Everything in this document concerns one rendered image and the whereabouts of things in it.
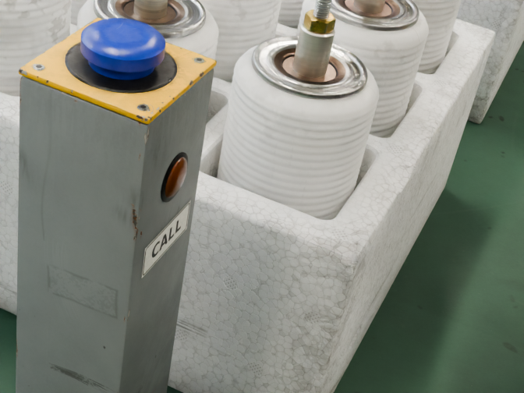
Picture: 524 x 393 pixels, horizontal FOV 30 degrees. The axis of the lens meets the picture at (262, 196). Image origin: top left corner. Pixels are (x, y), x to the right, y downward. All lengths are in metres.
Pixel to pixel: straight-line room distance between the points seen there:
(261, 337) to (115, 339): 0.16
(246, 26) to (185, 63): 0.26
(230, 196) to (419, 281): 0.30
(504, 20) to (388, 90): 0.38
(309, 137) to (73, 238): 0.18
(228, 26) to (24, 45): 0.15
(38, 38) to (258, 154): 0.19
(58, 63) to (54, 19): 0.24
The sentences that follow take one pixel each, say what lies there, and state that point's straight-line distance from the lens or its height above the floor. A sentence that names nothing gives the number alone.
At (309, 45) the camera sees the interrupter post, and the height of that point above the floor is 0.27.
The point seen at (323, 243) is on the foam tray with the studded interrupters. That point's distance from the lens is 0.61.
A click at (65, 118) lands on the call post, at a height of 0.30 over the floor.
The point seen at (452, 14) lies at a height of 0.22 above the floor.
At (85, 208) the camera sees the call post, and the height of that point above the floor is 0.25.
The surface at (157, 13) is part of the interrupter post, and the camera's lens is 0.67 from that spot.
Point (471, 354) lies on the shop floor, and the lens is 0.84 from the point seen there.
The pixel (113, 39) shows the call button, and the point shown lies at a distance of 0.47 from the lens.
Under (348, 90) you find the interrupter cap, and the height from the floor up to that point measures 0.25.
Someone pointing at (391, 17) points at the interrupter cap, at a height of 0.25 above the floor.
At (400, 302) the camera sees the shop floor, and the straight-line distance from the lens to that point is 0.86.
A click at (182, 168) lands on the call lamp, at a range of 0.49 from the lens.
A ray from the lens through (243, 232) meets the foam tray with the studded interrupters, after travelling 0.62.
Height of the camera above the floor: 0.55
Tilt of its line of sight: 36 degrees down
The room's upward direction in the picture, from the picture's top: 11 degrees clockwise
